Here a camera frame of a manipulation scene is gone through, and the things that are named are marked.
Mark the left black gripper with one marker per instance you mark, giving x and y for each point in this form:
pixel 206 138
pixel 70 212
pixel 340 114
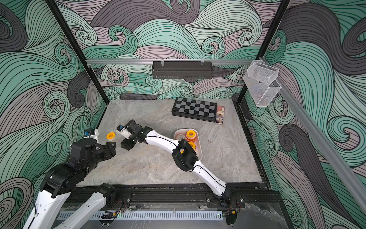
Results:
pixel 109 150

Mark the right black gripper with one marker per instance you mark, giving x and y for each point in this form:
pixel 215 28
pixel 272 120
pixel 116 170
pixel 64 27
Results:
pixel 129 142

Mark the orange tape roll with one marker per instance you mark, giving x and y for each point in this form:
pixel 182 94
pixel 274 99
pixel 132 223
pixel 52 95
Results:
pixel 111 136
pixel 180 136

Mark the yellow tape roll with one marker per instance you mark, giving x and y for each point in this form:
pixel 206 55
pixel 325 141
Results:
pixel 191 135
pixel 192 144

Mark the yellow tape roll front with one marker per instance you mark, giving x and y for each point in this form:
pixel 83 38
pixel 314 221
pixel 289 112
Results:
pixel 192 144

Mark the orange tape roll front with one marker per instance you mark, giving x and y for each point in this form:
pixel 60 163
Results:
pixel 180 136

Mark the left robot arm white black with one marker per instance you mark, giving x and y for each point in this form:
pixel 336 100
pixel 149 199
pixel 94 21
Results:
pixel 62 179

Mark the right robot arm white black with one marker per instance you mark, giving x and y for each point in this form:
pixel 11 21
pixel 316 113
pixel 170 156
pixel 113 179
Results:
pixel 183 155

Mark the white storage tray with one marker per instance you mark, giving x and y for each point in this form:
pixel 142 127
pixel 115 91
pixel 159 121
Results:
pixel 197 142

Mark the small colourful card box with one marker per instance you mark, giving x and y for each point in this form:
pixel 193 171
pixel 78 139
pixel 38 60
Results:
pixel 220 115

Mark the black grey chessboard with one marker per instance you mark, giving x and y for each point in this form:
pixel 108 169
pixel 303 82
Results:
pixel 195 109

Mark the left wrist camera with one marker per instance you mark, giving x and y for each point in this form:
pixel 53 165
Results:
pixel 91 133

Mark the white perforated cable duct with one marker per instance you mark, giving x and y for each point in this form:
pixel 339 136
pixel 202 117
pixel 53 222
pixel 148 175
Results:
pixel 171 215

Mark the black wall shelf basket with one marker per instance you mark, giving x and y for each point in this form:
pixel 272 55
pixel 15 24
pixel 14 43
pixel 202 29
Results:
pixel 182 70

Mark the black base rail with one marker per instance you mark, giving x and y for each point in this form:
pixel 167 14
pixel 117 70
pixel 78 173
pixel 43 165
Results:
pixel 257 193

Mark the aluminium rail back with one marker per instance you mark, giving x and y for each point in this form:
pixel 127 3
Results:
pixel 130 61

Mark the aluminium rail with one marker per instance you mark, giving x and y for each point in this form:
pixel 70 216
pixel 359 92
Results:
pixel 130 61
pixel 300 161

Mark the clear acrylic wall box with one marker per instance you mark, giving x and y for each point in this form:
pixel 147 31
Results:
pixel 261 82

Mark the aluminium rail right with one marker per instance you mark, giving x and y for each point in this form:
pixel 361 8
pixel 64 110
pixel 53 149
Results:
pixel 300 161

